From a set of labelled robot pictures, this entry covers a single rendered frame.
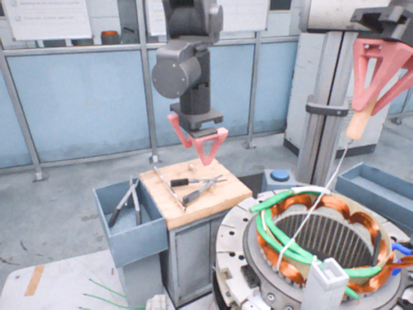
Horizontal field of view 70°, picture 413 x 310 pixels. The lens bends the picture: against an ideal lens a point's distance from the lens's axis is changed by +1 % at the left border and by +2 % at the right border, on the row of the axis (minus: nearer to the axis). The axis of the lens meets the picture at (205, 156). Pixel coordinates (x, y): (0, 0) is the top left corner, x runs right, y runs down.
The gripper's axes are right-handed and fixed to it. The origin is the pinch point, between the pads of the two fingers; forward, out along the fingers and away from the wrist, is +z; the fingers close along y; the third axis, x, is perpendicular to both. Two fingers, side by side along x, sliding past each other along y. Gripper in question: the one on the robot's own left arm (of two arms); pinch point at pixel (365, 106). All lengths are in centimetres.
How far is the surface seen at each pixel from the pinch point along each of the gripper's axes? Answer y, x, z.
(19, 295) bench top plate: -37, 34, 71
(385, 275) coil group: 9.7, -6.5, 18.4
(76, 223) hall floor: -30, 160, 139
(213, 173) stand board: -0.6, 32.3, 26.0
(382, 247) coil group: 11.1, -3.4, 16.4
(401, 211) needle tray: 32.4, 11.6, 16.6
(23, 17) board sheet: -92, 215, 21
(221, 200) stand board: -1.5, 21.8, 27.3
